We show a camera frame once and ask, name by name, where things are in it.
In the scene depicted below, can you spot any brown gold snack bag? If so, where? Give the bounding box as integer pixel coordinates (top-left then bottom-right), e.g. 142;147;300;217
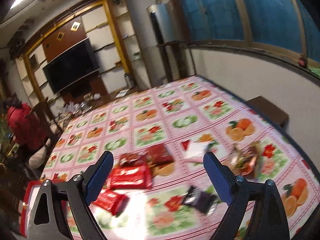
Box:
228;140;262;176

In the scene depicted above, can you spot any small red snack packet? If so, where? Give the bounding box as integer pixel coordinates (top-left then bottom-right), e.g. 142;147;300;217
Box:
93;189;130;217

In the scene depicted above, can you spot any large red snack packet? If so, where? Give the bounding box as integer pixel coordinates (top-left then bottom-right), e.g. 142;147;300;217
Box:
107;164;152;190

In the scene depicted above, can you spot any white pink snack packet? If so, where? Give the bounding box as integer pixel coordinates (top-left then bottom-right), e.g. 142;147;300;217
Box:
184;142;210;163

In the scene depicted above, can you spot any red gift box tray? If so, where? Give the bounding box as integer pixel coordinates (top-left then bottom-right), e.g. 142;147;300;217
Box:
20;179;73;239

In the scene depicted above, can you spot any black purple snack packet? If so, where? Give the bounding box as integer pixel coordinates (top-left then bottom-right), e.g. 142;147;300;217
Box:
181;186;219;217

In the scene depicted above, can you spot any dark wooden chair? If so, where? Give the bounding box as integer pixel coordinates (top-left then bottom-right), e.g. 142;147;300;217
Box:
25;97;63;145

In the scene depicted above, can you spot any person in red jacket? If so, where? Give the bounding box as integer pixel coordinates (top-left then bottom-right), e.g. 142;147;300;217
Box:
3;97;47;153

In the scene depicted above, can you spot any dark wooden bench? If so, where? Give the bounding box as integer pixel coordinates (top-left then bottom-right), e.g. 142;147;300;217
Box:
247;96;289;129

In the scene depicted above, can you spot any floral fruit pattern tablecloth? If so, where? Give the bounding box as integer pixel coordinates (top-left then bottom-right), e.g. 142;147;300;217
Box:
41;76;319;239

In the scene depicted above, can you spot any dark red snack packet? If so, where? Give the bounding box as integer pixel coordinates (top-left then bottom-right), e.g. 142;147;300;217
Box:
145;144;174;166

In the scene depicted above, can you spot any black flat television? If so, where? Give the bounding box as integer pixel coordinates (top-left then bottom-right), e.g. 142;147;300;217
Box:
43;38;100;94

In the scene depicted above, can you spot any blue glass window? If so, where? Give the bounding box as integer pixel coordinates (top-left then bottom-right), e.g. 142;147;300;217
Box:
178;0;319;64

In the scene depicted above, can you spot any silver standing air conditioner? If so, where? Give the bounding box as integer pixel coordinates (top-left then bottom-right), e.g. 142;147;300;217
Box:
146;3;187;82

